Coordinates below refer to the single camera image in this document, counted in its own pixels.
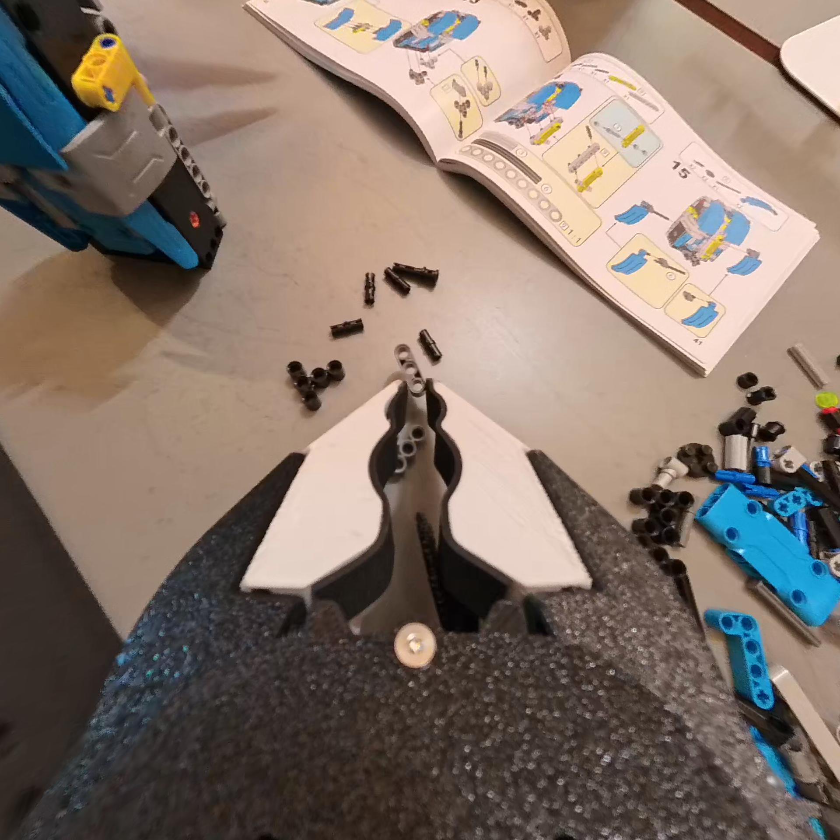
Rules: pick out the grey desk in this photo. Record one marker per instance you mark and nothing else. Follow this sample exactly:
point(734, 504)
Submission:
point(197, 394)

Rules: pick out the pile of building block parts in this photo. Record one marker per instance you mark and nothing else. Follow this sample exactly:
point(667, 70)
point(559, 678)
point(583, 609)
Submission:
point(754, 538)

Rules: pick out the cluster of black bushes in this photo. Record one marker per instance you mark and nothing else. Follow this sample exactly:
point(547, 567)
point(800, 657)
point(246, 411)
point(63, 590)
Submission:
point(319, 376)

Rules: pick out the building instruction booklet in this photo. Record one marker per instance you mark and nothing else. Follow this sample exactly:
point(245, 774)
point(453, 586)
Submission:
point(387, 75)

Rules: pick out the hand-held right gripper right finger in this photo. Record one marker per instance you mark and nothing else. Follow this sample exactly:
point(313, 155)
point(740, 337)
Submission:
point(512, 518)

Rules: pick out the grey blue toy robot body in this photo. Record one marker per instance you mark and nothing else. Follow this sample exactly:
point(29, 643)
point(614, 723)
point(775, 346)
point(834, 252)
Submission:
point(118, 151)

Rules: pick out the grey beam with holes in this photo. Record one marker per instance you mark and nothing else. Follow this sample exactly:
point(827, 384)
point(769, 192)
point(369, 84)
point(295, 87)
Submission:
point(407, 359)

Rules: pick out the long black pin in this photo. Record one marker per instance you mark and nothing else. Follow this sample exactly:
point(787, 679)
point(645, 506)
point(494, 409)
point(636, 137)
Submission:
point(417, 271)

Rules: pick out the white desk lamp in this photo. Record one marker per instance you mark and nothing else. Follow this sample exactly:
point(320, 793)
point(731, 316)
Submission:
point(817, 59)

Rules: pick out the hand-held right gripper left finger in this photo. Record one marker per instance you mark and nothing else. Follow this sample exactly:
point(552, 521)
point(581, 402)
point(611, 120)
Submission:
point(328, 518)

